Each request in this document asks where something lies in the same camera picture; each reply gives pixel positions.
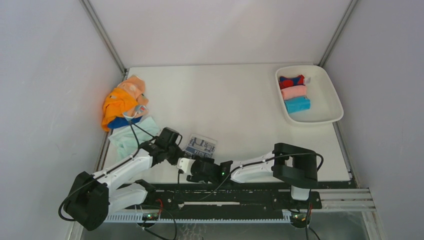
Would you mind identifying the white blue patterned towel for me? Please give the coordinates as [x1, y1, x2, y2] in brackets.
[184, 133, 217, 158]

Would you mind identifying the mint green towel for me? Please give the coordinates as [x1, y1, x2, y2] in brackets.
[108, 116, 161, 162]

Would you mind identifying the bright blue towel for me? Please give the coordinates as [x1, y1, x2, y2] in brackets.
[284, 96, 311, 114]

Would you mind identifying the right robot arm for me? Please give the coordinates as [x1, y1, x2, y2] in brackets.
[176, 143, 324, 208]

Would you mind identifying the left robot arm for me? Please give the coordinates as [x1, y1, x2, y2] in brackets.
[58, 141, 185, 231]

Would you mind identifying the dark blue towel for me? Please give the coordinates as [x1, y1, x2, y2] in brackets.
[106, 116, 142, 129]

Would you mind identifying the orange towel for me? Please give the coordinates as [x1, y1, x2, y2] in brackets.
[101, 75, 149, 132]

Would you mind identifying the white plastic tray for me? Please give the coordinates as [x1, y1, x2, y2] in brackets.
[275, 65, 344, 127]

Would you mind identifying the pink rolled towel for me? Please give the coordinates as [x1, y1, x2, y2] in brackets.
[280, 85, 307, 101]

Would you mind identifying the red blue rolled towel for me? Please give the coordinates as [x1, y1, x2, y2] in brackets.
[278, 75, 305, 90]

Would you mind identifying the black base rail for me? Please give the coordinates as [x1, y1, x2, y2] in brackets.
[142, 182, 323, 221]

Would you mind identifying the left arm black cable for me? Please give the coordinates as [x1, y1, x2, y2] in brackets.
[58, 120, 158, 222]

